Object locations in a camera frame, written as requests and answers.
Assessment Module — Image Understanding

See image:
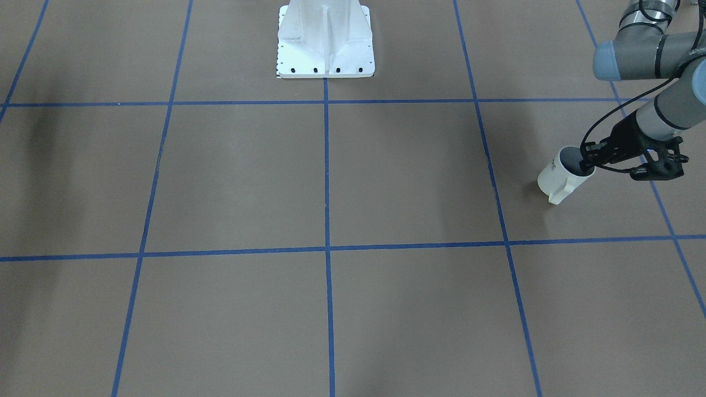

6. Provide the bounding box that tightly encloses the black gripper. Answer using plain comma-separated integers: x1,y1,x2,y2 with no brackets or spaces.
579,119,689,181

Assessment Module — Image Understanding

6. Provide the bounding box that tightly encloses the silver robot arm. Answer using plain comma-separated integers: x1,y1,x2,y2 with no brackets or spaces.
578,1,704,181

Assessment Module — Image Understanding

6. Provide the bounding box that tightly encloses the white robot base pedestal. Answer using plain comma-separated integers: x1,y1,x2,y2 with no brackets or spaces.
276,1,376,79

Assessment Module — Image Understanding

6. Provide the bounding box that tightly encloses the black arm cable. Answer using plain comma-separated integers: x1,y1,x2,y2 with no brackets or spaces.
580,77,682,174

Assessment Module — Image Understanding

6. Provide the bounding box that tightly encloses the white plastic mug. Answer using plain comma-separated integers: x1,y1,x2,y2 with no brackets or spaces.
537,146,595,205

